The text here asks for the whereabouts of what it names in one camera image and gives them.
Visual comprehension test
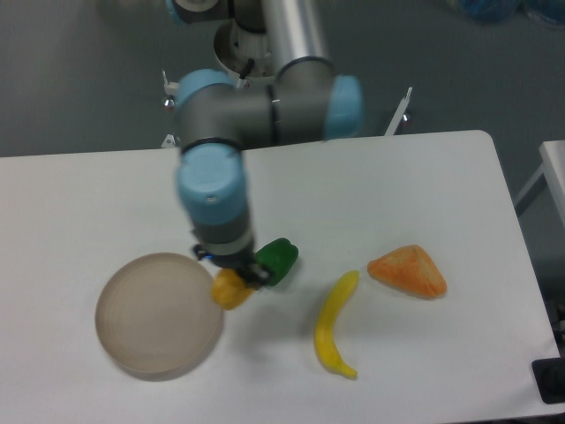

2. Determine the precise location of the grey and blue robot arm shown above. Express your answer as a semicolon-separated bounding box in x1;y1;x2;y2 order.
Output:
167;1;365;289

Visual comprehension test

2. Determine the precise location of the yellow banana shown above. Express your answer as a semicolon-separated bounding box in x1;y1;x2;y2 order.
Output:
313;270;359;380

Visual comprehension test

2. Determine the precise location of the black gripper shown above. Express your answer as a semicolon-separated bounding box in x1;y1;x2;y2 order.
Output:
192;241;272;290

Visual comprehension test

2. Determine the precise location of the blue bag in background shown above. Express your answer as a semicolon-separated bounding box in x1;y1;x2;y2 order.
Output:
448;0;564;29

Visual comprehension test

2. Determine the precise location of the yellow bell pepper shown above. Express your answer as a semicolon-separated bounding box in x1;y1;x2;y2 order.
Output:
211;269;256;310

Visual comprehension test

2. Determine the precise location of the black cable on pedestal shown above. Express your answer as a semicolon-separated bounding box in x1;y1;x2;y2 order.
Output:
237;57;256;89

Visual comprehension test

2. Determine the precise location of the black device at table edge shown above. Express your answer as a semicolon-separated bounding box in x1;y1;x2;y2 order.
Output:
531;358;565;405

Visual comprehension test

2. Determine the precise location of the green bell pepper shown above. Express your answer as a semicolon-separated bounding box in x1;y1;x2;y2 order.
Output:
255;238;299;287

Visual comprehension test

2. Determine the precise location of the beige round plate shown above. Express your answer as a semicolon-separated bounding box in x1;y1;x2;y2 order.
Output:
94;253;223;381

